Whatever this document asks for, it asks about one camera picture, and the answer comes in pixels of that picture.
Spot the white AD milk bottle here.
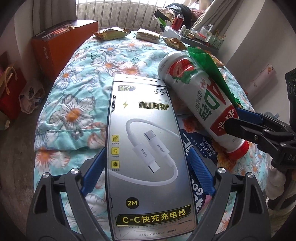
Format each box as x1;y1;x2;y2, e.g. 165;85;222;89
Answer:
158;51;249;160

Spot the green snack bag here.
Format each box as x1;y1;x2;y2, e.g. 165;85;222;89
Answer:
187;47;242;108

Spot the grey charging cable box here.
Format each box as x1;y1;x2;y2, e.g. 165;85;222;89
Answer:
105;74;197;240

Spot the white gloved right hand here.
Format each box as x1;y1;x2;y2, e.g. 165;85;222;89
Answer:
265;167;286;200

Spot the rolled floral paper tube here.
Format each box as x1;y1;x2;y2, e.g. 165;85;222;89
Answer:
244;64;276;100

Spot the dark blue snack package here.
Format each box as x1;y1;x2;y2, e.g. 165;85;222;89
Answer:
177;114;217;215

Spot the green plastic basket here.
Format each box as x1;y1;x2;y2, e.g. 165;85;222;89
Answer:
207;35;224;49

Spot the floral blue quilt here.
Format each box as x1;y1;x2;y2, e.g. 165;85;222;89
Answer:
33;28;271;241

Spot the brown crumpled wrapper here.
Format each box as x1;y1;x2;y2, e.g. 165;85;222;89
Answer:
163;37;187;51

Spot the right grey curtain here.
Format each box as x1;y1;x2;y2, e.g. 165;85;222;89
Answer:
192;0;243;34

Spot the grey curtain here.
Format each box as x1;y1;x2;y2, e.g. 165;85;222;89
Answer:
192;0;243;34
33;0;77;35

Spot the grey side table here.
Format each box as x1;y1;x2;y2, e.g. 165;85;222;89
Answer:
162;25;220;56

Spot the red thermos bottle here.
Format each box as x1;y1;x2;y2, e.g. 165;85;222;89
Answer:
171;14;184;31

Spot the floor plastic bag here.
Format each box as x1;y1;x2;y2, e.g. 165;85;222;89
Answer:
18;79;45;114

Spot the black clothes pile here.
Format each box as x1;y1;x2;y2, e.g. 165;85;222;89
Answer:
154;3;192;29

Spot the tan snack packet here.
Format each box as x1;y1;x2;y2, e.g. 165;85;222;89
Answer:
136;28;160;44

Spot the red gift bag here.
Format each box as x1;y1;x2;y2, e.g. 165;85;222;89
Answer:
1;68;27;120

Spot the metal balcony railing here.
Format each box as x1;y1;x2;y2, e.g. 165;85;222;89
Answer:
76;0;167;31

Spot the yellow crumpled snack wrapper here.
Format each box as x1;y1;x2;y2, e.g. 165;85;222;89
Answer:
93;27;130;41

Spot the orange wooden cabinet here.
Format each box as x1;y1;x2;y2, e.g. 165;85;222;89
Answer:
31;20;98;81

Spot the left grey curtain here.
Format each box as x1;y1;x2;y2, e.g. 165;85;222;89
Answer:
33;0;77;35

